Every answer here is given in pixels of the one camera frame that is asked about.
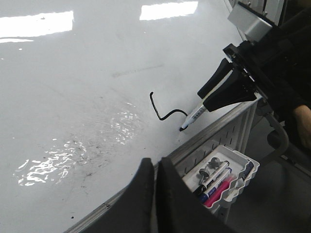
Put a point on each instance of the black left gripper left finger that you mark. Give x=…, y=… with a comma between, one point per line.
x=222, y=70

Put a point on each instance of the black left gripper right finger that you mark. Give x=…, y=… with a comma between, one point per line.
x=237, y=88

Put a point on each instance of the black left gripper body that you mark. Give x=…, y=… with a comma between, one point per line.
x=244, y=58

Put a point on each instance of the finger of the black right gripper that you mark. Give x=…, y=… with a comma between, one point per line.
x=177, y=208
x=132, y=211

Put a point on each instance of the white black whiteboard marker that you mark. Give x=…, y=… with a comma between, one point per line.
x=194, y=115

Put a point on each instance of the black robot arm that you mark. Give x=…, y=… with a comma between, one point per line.
x=282, y=48

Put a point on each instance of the white whiteboard surface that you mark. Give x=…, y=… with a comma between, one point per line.
x=90, y=87

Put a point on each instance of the person's bare hand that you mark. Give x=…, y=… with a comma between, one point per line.
x=302, y=115

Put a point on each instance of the blue capped marker in tray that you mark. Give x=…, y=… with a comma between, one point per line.
x=211, y=188

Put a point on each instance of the pink marker in tray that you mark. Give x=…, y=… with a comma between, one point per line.
x=217, y=194

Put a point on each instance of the black capped marker in tray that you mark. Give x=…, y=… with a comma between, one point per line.
x=205, y=182

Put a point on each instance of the white pegboard panel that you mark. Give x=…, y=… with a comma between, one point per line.
x=225, y=139

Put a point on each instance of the white plastic storage tray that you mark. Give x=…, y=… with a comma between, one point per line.
x=233, y=170

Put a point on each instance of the grey metal bolt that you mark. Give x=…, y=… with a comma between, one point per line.
x=205, y=171

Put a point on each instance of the grey aluminium whiteboard frame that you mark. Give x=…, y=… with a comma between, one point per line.
x=231, y=130

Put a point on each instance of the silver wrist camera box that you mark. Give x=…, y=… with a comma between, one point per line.
x=251, y=19

